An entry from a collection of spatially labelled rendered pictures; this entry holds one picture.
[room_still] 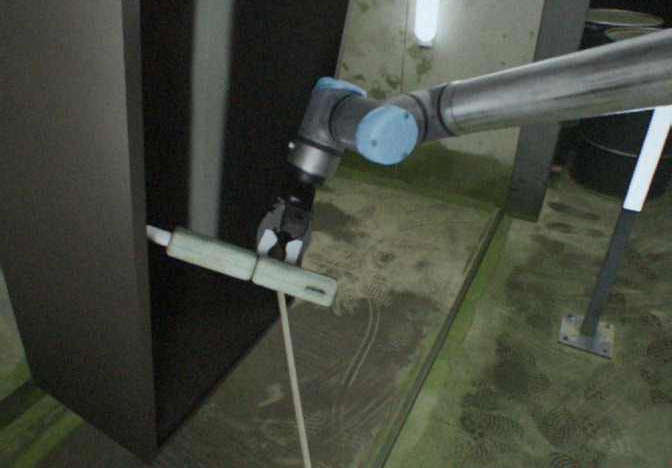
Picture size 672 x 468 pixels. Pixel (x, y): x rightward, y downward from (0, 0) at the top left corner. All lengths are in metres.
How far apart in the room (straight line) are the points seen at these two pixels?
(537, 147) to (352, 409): 1.64
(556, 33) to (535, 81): 1.89
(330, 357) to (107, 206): 1.34
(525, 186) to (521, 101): 2.14
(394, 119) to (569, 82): 0.25
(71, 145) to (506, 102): 0.59
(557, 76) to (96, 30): 0.55
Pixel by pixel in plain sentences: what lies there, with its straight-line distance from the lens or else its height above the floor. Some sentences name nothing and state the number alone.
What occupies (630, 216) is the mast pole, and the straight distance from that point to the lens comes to 1.99.
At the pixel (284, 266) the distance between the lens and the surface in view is 0.92.
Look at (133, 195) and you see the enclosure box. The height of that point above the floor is 1.14.
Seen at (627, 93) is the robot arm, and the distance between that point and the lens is 0.68.
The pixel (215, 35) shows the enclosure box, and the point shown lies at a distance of 1.31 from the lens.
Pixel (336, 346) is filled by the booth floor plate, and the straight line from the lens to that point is 1.99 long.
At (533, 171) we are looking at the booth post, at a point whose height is 0.30.
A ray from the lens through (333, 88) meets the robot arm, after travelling 0.90.
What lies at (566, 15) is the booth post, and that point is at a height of 1.07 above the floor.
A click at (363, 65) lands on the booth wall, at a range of 2.93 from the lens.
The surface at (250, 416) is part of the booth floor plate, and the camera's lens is 1.80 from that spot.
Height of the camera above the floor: 1.46
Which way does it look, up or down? 31 degrees down
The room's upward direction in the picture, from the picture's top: straight up
